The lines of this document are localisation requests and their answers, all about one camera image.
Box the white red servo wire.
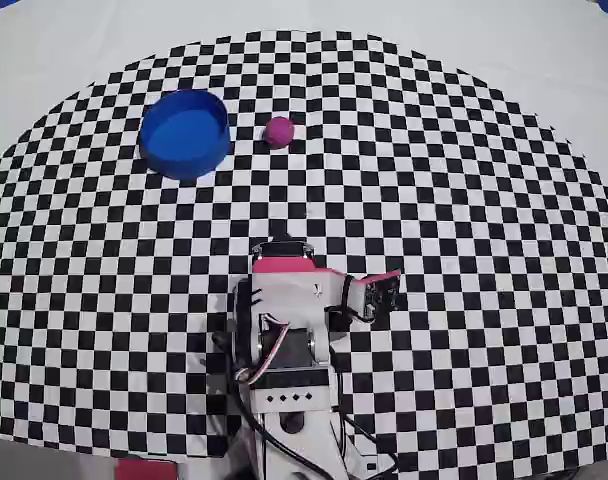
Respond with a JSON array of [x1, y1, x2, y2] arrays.
[[236, 317, 291, 387]]

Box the pink faceted ball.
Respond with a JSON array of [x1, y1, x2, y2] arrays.
[[262, 116, 296, 149]]

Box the black white checkered mat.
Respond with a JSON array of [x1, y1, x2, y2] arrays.
[[0, 0, 608, 476]]

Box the blue round box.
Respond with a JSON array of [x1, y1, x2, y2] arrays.
[[137, 88, 233, 181]]

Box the black power cable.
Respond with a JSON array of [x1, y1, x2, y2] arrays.
[[211, 329, 285, 480]]

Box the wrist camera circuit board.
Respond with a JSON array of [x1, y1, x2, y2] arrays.
[[341, 268, 403, 324]]

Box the red flat object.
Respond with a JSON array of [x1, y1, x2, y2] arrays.
[[116, 458, 179, 480]]

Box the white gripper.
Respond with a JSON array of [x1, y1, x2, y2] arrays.
[[250, 230, 353, 281]]

